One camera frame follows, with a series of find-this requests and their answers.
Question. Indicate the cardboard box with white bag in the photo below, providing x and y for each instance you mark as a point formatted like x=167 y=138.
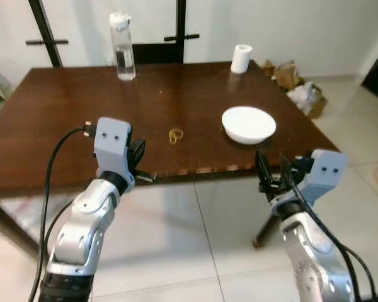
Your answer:
x=305 y=97

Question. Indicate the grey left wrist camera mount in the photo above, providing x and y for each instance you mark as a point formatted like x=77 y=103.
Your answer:
x=111 y=148

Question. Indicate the dark wooden table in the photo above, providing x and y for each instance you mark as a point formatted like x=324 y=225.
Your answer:
x=82 y=119

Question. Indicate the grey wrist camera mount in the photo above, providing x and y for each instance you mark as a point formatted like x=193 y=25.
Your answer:
x=324 y=173
x=111 y=148

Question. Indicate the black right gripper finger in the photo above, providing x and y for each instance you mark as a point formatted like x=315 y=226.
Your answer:
x=283 y=167
x=263 y=170

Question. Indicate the white bowl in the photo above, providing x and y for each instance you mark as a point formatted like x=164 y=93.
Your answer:
x=248 y=124

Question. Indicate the clear plastic water bottle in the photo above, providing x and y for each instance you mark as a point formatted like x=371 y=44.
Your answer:
x=123 y=56

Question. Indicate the yellow rubber band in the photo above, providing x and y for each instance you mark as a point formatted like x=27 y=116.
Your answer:
x=172 y=136

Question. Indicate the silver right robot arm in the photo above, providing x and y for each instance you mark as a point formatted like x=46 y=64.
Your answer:
x=312 y=258

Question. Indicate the white paper roll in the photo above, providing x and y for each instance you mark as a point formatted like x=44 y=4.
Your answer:
x=241 y=60

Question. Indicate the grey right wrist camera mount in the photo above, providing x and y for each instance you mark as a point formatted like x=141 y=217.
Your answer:
x=324 y=173

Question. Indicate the brown paper bag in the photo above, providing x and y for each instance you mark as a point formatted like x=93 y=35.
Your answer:
x=286 y=74

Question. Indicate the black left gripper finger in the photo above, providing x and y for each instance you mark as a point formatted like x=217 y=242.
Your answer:
x=146 y=177
x=140 y=151

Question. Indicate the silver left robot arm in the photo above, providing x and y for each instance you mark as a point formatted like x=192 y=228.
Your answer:
x=82 y=226

